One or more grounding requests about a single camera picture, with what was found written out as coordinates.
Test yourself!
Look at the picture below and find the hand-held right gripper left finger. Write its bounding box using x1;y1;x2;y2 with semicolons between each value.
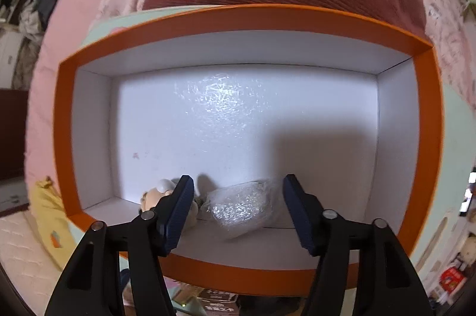
44;174;196;316

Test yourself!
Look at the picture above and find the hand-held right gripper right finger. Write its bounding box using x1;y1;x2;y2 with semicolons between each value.
282;173;435;316

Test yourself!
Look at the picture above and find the small pale figurine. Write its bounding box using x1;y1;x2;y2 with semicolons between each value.
139;178;199;227

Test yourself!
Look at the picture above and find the bubble wrap packet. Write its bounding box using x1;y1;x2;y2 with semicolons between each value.
204;178;294;240

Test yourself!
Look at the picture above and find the brown printed packet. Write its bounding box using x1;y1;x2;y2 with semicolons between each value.
196;287;239;316

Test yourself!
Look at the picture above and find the orange cardboard box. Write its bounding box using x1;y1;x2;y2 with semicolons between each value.
53;4;445;298

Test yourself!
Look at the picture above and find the yellow cushion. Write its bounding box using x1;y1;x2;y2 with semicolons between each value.
30;176;73;272

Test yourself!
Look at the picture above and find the red snack packet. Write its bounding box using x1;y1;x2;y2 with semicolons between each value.
439;266;467;296

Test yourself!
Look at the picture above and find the cream plush toy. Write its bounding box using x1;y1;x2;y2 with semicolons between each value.
457;242;476;268

